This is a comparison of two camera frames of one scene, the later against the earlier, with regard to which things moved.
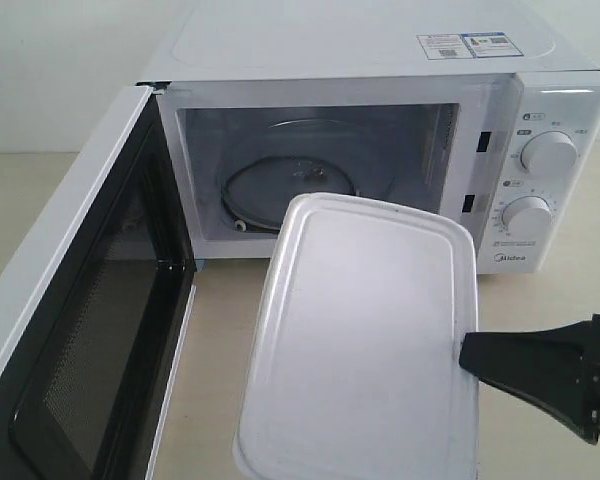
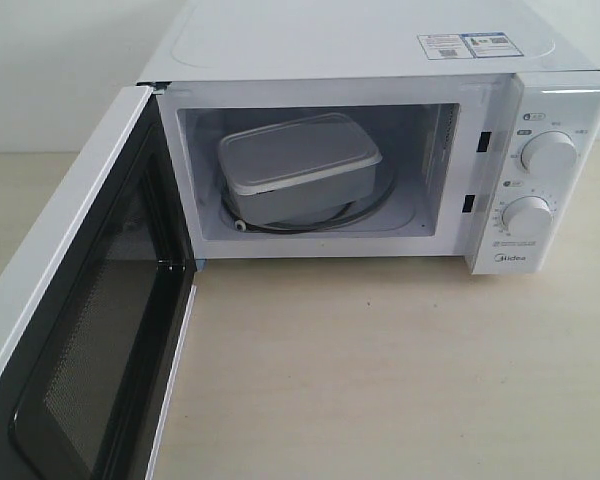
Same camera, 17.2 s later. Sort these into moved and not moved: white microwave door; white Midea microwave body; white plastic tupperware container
Moved: white plastic tupperware container
Not moved: white Midea microwave body; white microwave door
